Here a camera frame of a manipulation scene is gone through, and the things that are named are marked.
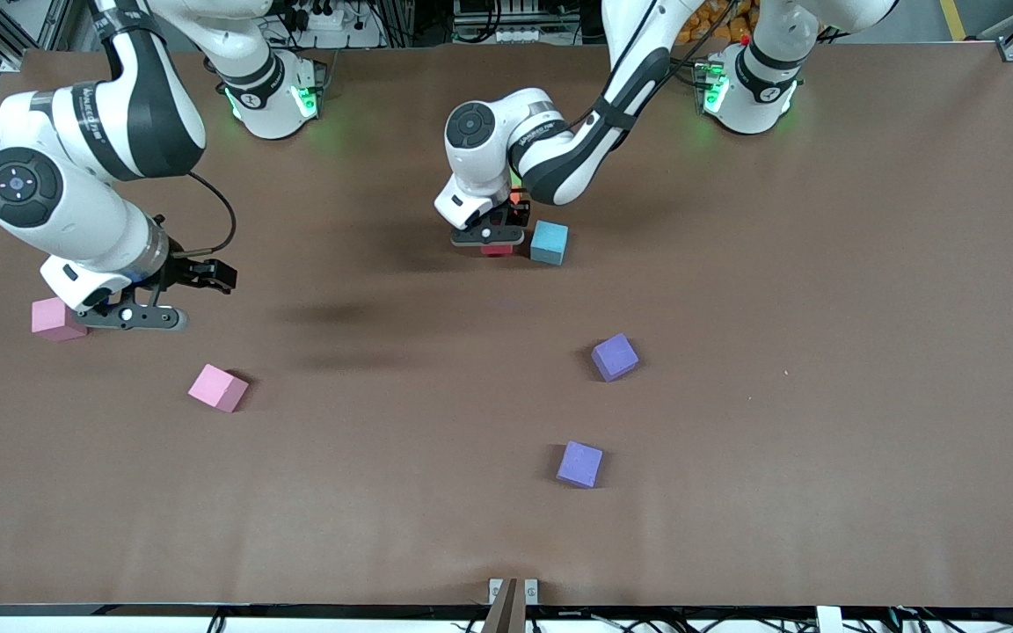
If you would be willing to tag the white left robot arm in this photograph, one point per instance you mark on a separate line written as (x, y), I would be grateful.
(498, 167)

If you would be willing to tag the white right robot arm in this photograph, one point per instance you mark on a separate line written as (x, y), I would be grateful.
(93, 224)

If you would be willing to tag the orange bagged objects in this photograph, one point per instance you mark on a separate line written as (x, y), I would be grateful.
(731, 26)

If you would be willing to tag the red foam cube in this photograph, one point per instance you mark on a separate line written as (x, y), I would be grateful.
(498, 251)

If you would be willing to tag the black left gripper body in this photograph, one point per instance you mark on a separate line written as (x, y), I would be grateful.
(507, 214)

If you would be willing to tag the silver equipment box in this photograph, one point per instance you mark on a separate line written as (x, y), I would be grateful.
(506, 26)

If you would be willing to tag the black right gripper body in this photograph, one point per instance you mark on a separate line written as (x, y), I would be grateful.
(183, 272)

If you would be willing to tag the purple foam cube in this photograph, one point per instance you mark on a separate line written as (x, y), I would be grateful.
(579, 463)
(615, 357)

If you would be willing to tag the pink foam cube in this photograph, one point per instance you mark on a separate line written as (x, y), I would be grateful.
(218, 389)
(54, 321)

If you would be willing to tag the white power strip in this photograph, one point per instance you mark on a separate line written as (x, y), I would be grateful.
(331, 19)

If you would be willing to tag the grey-brown mounting post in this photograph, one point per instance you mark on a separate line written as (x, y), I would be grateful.
(506, 615)

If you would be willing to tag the silver table edge bracket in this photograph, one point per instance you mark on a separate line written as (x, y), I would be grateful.
(495, 591)

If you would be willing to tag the blue foam cube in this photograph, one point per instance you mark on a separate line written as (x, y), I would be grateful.
(549, 242)

